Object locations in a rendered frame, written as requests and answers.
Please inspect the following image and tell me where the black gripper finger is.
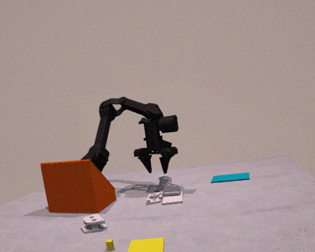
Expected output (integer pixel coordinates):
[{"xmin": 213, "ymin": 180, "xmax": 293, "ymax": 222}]
[
  {"xmin": 159, "ymin": 155, "xmax": 174, "ymax": 174},
  {"xmin": 138, "ymin": 155, "xmax": 152, "ymax": 173}
]

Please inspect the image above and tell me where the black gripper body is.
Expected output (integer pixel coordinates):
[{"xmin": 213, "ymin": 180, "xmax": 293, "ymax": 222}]
[{"xmin": 134, "ymin": 133, "xmax": 178, "ymax": 158}]

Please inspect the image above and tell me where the small olive-yellow block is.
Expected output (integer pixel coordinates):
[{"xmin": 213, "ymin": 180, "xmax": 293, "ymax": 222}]
[{"xmin": 106, "ymin": 239, "xmax": 114, "ymax": 251}]

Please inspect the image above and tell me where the teal flat plate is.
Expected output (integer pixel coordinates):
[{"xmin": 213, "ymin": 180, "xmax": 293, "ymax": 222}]
[{"xmin": 212, "ymin": 172, "xmax": 250, "ymax": 183}]

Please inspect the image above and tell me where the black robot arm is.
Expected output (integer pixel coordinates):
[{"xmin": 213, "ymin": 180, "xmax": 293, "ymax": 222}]
[{"xmin": 81, "ymin": 96, "xmax": 178, "ymax": 172}]

